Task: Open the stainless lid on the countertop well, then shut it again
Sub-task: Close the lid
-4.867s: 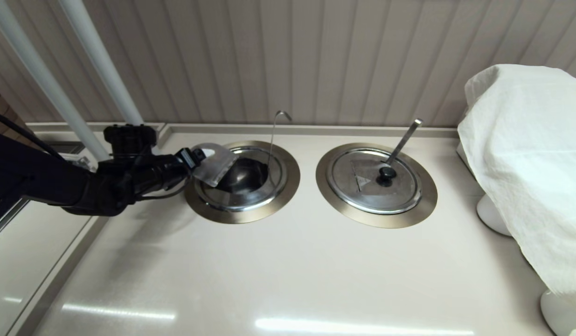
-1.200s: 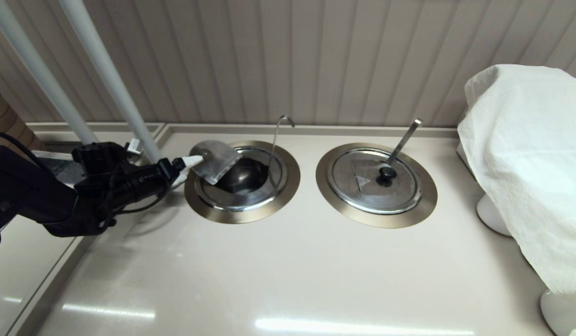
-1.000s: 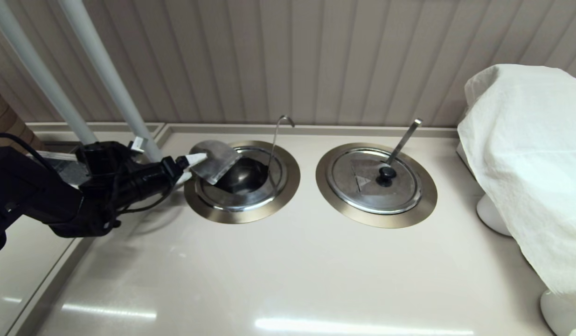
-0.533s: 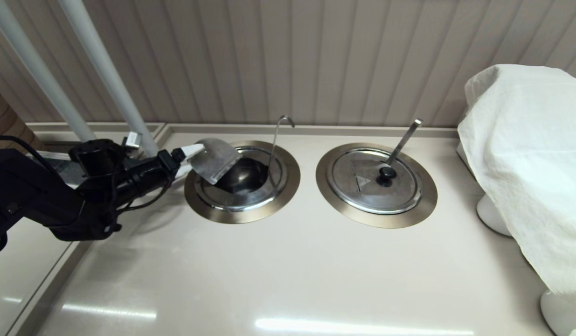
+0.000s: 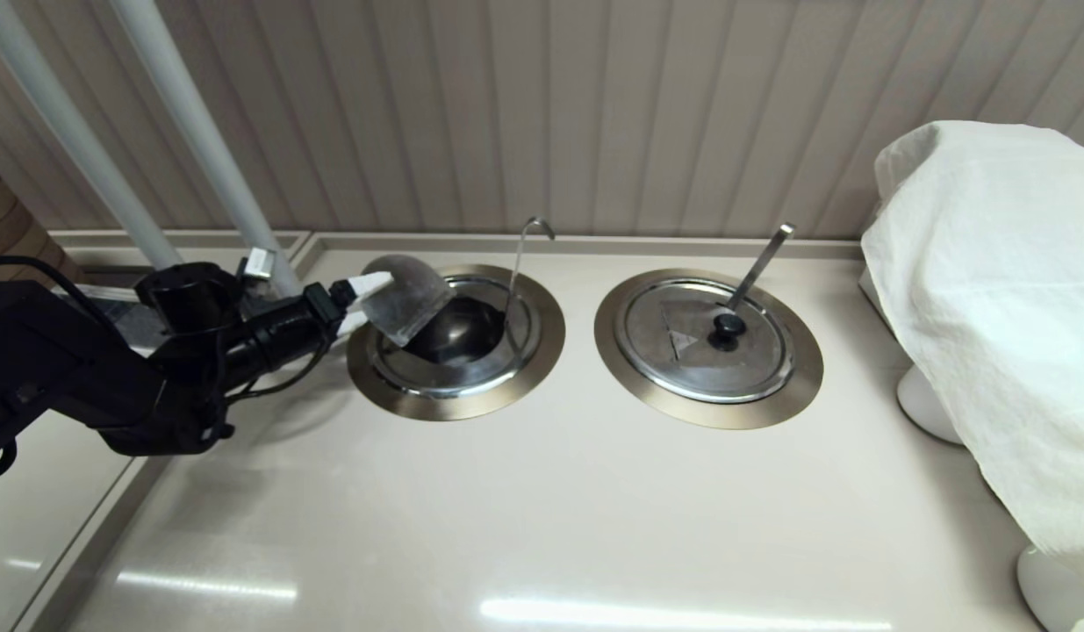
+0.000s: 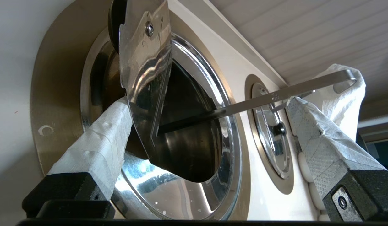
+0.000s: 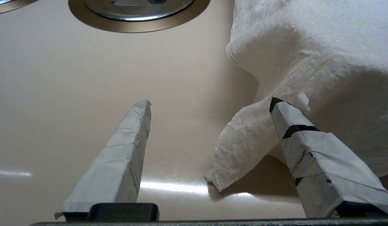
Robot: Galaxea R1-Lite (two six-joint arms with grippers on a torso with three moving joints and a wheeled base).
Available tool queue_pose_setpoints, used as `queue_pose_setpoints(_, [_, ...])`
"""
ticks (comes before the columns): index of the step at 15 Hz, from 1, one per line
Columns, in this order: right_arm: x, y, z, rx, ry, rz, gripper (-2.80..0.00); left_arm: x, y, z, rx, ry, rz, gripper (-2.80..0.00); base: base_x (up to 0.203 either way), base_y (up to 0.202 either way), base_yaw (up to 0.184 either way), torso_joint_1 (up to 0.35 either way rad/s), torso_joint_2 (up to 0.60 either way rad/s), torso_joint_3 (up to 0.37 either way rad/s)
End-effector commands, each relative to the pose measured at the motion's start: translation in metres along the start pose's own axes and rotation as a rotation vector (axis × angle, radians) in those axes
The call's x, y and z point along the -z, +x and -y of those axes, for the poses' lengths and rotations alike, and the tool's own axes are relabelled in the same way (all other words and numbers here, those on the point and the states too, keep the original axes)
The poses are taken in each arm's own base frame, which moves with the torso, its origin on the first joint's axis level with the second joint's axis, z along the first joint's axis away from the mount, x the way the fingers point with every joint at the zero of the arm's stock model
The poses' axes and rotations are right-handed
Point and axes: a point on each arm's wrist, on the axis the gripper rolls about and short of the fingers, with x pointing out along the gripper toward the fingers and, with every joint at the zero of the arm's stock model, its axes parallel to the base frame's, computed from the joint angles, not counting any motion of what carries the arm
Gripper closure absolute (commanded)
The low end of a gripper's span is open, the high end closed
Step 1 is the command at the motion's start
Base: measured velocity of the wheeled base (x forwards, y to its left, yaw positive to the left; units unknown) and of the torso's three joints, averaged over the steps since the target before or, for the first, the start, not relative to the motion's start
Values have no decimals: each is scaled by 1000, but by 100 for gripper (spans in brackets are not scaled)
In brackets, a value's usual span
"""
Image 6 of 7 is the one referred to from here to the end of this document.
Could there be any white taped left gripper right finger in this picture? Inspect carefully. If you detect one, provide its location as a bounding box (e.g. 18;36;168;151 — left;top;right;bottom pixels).
285;97;388;222

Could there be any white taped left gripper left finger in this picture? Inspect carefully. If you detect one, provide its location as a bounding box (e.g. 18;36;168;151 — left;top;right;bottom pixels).
23;97;133;219

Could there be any steel lid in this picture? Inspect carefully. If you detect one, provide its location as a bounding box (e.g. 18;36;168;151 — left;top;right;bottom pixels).
108;0;173;160
251;83;292;180

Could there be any steel ladle with hooked handle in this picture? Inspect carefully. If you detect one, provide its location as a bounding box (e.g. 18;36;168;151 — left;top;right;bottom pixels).
156;69;358;135

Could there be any steel lid, flat-ladle pot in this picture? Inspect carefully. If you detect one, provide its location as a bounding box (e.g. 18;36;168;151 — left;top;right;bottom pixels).
251;83;292;180

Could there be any white round appliance base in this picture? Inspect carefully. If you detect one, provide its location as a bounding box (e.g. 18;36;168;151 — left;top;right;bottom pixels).
308;182;326;211
297;152;314;183

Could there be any white cloth cover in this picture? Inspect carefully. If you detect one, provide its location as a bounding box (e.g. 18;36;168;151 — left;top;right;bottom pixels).
304;64;366;142

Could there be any steel counter ring, hook ladle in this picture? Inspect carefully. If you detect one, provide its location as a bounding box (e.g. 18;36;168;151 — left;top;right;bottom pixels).
30;0;251;221

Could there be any steel ladle with flat handle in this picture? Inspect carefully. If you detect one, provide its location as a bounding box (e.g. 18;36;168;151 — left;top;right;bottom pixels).
272;90;316;113

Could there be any steel counter ring, flat ladle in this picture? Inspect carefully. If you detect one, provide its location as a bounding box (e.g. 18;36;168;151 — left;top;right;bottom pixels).
244;74;295;195

